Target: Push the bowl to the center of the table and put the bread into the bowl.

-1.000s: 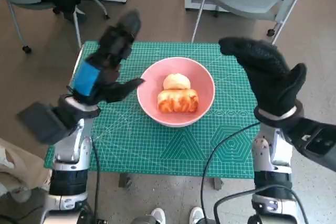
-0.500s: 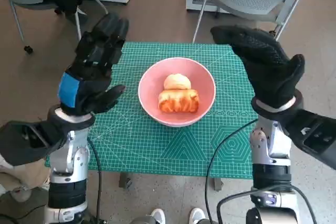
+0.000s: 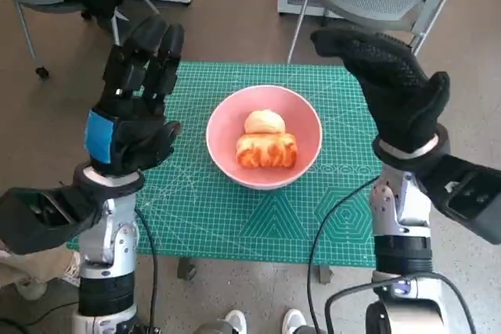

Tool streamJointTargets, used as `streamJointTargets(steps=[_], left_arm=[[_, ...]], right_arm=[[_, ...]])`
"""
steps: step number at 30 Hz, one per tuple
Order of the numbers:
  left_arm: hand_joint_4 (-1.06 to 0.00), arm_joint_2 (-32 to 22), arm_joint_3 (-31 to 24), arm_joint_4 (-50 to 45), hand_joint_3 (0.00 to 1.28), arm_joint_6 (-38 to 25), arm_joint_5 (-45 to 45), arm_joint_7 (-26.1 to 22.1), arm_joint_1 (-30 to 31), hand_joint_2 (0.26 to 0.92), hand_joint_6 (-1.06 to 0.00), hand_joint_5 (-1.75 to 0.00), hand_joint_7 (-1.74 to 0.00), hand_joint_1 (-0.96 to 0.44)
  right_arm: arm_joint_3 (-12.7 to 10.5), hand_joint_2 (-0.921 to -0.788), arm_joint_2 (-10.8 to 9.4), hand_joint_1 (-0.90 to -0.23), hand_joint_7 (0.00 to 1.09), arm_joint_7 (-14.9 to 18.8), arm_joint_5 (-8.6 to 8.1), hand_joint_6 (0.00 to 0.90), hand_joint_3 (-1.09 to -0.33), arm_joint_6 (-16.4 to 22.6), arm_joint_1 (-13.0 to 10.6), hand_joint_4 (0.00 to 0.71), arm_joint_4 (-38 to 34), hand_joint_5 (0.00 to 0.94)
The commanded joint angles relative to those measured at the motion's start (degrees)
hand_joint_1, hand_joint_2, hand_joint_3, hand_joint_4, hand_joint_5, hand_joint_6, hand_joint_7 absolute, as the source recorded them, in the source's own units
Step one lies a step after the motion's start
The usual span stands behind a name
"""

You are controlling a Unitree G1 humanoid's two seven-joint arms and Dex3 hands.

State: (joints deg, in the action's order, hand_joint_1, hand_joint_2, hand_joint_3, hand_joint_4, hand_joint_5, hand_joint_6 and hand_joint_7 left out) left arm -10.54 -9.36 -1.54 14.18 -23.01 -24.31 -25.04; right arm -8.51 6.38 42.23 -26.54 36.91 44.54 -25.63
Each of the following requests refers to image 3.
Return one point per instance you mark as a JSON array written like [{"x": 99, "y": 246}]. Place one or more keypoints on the pink bowl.
[{"x": 227, "y": 146}]

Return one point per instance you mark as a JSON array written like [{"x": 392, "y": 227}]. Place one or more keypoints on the green cutting mat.
[{"x": 219, "y": 224}]

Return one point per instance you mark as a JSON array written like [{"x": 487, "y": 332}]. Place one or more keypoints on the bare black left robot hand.
[{"x": 129, "y": 134}]

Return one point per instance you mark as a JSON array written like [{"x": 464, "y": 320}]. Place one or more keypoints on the white shoe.
[
  {"x": 236, "y": 322},
  {"x": 294, "y": 322}
]

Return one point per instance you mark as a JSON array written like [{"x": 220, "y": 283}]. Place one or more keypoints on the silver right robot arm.
[{"x": 399, "y": 224}]

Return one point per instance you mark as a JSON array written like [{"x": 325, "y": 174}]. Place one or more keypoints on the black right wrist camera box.
[{"x": 466, "y": 197}]

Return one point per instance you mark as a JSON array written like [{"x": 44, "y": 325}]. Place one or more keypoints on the long twisted bread loaf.
[{"x": 266, "y": 152}]

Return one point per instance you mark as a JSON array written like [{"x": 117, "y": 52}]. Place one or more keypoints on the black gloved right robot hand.
[{"x": 399, "y": 95}]

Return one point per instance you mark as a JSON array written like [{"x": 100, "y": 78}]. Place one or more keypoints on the round bread bun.
[{"x": 265, "y": 121}]

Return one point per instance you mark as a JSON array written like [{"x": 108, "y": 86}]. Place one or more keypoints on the grey table leg bracket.
[
  {"x": 186, "y": 268},
  {"x": 325, "y": 274}
]

